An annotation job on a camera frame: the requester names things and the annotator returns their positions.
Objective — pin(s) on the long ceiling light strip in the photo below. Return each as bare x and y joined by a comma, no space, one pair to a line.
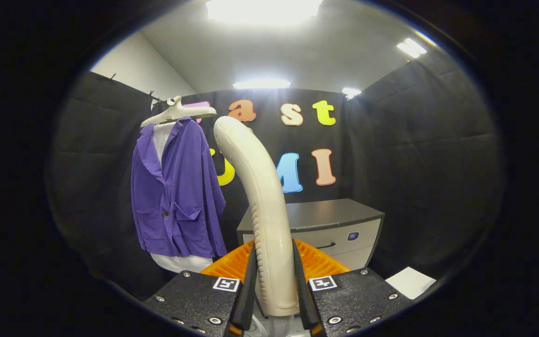
262,84

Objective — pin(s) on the white padded garment form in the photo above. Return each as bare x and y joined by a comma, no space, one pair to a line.
180,263

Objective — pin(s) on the small ceiling light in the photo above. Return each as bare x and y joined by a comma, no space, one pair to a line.
351,92

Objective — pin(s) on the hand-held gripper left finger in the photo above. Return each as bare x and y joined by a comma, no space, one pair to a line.
194,299

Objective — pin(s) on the rectangular ceiling light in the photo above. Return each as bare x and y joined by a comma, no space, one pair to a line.
411,47

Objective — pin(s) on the white paper sheet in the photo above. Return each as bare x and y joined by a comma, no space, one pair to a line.
410,282

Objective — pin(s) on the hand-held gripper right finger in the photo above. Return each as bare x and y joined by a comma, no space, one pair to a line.
353,299

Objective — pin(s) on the grey drawer cabinet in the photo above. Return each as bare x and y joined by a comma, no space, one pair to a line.
325,213

